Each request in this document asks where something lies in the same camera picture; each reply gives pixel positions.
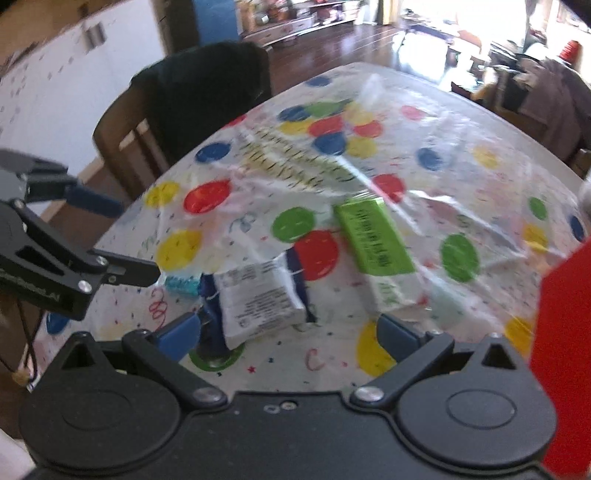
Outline wooden chair with black jacket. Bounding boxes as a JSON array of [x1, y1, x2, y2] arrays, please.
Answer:
[[92, 41, 273, 200]]

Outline colourful balloon plastic tablecloth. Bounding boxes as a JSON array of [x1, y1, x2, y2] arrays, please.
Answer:
[[35, 63, 588, 392]]

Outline blue cabinet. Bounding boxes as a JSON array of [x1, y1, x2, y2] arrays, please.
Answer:
[[192, 0, 240, 46]]

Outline white blue snack packet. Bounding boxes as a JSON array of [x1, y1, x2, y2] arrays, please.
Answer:
[[199, 248, 317, 356]]

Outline red cardboard box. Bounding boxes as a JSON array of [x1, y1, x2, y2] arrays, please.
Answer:
[[530, 243, 590, 478]]

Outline low wooden tv console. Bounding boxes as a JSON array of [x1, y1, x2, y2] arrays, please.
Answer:
[[236, 1, 360, 47]]

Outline green snack bar packet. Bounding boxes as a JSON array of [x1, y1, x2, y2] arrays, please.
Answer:
[[332, 195, 429, 317]]

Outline small teal candy wrapper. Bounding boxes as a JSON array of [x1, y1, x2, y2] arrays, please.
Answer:
[[164, 276, 200, 298]]

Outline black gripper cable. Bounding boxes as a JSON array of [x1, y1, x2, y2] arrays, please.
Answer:
[[0, 294, 47, 393]]

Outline white cupboard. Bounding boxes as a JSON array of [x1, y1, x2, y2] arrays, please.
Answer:
[[1, 1, 164, 174]]

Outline sofa piled with clothes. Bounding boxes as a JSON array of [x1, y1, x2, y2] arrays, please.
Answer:
[[450, 38, 590, 176]]

